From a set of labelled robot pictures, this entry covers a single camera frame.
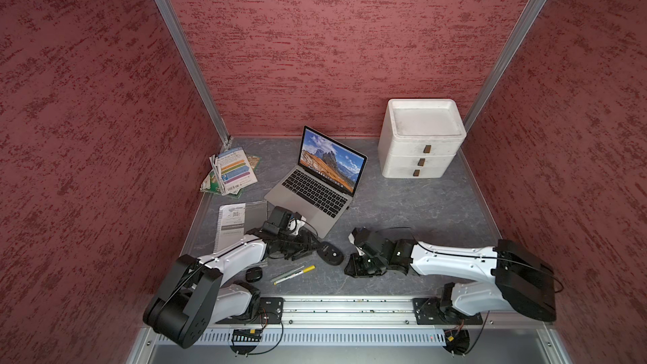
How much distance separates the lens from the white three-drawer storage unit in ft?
2.99

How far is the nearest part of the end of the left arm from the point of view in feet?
2.44

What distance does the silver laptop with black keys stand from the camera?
945 millimetres

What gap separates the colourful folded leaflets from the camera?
104cm

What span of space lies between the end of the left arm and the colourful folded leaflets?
14.7 inches

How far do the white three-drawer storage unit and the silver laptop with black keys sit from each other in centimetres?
17

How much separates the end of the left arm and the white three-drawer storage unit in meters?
0.46

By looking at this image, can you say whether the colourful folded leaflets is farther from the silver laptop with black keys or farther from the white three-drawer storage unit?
the white three-drawer storage unit

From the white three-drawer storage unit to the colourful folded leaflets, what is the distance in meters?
0.60

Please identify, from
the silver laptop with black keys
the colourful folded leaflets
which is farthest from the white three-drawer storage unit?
the colourful folded leaflets

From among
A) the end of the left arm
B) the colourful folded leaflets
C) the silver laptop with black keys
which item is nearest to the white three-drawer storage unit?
the silver laptop with black keys

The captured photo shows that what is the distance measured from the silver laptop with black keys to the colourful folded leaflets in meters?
0.13

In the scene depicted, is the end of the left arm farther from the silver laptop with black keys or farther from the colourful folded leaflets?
the colourful folded leaflets

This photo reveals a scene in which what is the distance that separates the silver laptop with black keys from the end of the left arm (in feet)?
0.42
